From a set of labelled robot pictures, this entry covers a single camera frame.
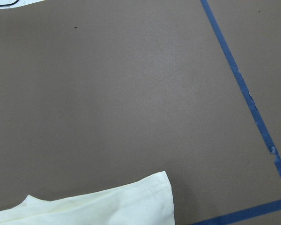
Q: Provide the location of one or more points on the cream long-sleeve cat shirt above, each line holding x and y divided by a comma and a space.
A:
145, 202

